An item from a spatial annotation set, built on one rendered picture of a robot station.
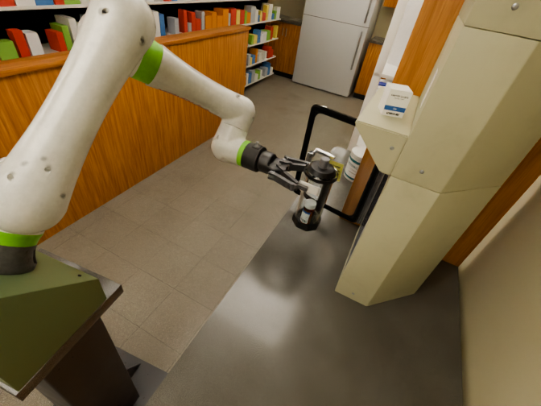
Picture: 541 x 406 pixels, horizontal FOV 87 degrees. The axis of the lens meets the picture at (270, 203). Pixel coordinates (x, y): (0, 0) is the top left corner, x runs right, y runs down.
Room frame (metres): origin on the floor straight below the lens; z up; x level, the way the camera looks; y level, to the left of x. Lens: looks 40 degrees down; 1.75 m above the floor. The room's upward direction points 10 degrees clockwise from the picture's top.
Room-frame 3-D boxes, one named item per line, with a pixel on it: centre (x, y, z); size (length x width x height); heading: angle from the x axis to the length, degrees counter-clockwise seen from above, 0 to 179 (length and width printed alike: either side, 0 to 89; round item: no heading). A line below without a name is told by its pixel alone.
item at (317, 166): (0.77, -0.14, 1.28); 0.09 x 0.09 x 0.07
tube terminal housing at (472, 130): (0.68, -0.43, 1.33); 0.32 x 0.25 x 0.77; 159
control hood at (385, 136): (0.75, -0.26, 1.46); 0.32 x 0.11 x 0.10; 159
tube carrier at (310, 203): (0.77, -0.14, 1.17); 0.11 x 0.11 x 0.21
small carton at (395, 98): (0.70, -0.25, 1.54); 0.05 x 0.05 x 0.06; 88
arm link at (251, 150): (0.85, 0.08, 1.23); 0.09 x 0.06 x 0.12; 159
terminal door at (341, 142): (0.95, -0.22, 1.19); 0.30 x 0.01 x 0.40; 61
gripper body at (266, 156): (0.83, 0.01, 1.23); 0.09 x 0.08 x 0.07; 69
